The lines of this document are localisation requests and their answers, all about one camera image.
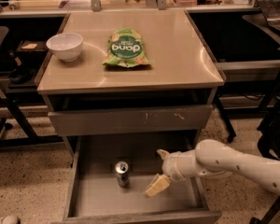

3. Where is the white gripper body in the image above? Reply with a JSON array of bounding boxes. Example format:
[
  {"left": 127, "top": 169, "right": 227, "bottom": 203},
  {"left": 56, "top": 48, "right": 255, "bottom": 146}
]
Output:
[{"left": 161, "top": 150, "right": 200, "bottom": 182}]

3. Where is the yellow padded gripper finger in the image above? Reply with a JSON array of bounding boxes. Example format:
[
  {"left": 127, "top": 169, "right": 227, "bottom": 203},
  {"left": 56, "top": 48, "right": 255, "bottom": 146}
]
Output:
[
  {"left": 157, "top": 149, "right": 170, "bottom": 161},
  {"left": 145, "top": 174, "right": 170, "bottom": 197}
]

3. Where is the silver redbull can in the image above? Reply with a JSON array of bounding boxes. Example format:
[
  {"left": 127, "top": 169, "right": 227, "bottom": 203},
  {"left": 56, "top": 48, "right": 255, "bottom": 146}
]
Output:
[{"left": 115, "top": 161, "right": 130, "bottom": 188}]

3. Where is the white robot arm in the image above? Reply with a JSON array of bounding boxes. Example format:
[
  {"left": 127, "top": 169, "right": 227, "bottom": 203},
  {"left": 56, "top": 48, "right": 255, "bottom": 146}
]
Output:
[{"left": 145, "top": 139, "right": 280, "bottom": 197}]

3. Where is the grey top drawer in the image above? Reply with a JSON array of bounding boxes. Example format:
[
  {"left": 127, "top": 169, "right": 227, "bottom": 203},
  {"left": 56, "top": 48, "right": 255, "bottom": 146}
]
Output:
[{"left": 49, "top": 90, "right": 212, "bottom": 136}]

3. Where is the open middle drawer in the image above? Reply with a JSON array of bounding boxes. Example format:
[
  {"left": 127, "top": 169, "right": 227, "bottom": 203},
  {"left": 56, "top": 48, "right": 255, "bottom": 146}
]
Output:
[{"left": 63, "top": 132, "right": 221, "bottom": 224}]

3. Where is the grey drawer cabinet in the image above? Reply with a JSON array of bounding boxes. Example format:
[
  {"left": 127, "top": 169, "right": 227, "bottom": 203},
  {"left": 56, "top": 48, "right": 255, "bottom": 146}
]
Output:
[{"left": 36, "top": 8, "right": 225, "bottom": 224}]

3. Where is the black office chair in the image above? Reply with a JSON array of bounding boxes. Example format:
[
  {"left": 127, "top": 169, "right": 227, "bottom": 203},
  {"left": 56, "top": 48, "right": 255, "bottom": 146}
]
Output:
[{"left": 249, "top": 70, "right": 280, "bottom": 224}]

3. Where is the green chip bag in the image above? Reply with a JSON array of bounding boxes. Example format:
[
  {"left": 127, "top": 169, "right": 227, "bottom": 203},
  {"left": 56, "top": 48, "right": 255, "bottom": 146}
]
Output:
[{"left": 103, "top": 28, "right": 150, "bottom": 68}]

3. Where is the white ceramic bowl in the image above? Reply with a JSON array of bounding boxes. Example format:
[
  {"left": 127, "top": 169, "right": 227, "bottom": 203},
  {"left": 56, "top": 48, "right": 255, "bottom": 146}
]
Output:
[{"left": 46, "top": 33, "right": 83, "bottom": 62}]

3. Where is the white shoe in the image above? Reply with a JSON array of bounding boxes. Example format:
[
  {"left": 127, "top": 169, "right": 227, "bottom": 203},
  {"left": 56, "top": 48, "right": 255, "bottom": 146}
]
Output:
[{"left": 0, "top": 215, "right": 19, "bottom": 224}]

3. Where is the black laptop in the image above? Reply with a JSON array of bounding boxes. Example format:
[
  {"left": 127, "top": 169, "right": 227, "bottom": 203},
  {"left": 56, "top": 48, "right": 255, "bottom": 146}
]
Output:
[{"left": 257, "top": 0, "right": 280, "bottom": 34}]

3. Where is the black left desk frame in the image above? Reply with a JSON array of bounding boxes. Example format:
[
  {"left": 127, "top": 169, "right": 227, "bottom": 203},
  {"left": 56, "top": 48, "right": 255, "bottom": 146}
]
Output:
[{"left": 0, "top": 26, "right": 64, "bottom": 170}]

